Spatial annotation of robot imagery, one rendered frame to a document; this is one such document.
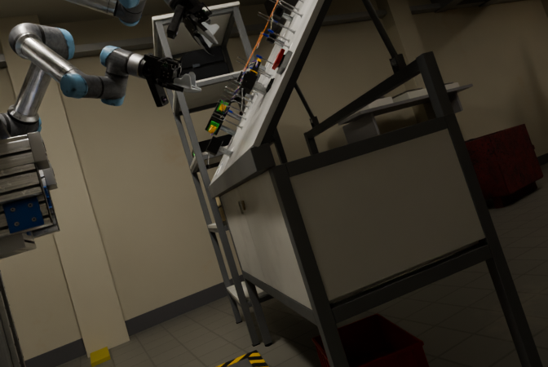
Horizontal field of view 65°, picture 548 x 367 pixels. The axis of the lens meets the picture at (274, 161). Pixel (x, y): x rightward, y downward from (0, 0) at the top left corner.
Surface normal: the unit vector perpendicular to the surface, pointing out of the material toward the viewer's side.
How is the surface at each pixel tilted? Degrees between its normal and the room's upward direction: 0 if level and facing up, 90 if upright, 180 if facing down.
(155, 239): 90
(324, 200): 90
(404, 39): 90
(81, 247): 90
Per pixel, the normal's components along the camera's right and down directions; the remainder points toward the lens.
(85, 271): 0.40, -0.19
